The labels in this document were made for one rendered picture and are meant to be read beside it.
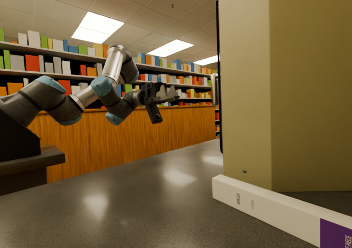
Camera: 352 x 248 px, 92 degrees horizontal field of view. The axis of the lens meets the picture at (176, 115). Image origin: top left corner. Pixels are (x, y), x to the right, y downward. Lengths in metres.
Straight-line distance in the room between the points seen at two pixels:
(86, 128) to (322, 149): 2.13
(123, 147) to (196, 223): 2.20
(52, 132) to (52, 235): 1.89
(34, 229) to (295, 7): 0.58
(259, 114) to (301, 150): 0.10
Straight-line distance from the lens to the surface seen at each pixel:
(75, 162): 2.30
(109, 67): 0.84
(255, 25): 0.42
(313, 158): 0.44
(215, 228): 0.30
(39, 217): 0.41
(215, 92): 0.49
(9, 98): 0.98
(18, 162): 0.87
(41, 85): 0.98
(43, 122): 2.19
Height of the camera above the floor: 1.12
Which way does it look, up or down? 3 degrees down
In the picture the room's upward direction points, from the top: 2 degrees counter-clockwise
